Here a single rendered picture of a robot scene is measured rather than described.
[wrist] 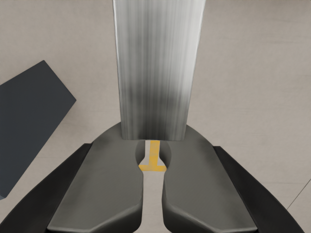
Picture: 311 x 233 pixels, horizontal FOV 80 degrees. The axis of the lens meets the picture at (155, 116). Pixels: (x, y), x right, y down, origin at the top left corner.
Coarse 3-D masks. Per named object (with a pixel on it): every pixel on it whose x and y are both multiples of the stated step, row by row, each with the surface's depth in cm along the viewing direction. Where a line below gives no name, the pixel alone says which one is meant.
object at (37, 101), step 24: (24, 72) 77; (48, 72) 91; (0, 96) 64; (24, 96) 72; (48, 96) 84; (72, 96) 101; (0, 120) 60; (24, 120) 68; (48, 120) 79; (0, 144) 58; (24, 144) 65; (0, 168) 55; (24, 168) 62; (0, 192) 53
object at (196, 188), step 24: (168, 144) 9; (192, 144) 9; (168, 168) 8; (192, 168) 8; (216, 168) 8; (168, 192) 7; (192, 192) 7; (216, 192) 7; (168, 216) 7; (192, 216) 6; (216, 216) 6; (240, 216) 6
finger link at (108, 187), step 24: (96, 144) 9; (120, 144) 9; (144, 144) 10; (96, 168) 7; (120, 168) 7; (72, 192) 6; (96, 192) 6; (120, 192) 6; (72, 216) 6; (96, 216) 6; (120, 216) 6
